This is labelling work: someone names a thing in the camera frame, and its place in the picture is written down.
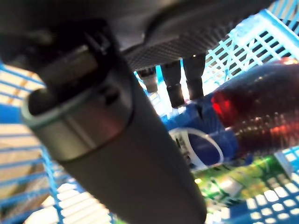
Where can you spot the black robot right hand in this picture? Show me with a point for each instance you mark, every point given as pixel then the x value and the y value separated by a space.
pixel 130 168

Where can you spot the blue plastic shopping basket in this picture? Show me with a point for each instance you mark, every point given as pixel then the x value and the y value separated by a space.
pixel 9 114

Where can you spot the Pepsi cola bottle blue cap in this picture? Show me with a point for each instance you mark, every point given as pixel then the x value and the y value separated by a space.
pixel 261 105

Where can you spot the green drink container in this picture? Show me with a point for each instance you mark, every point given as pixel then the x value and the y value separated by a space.
pixel 233 184

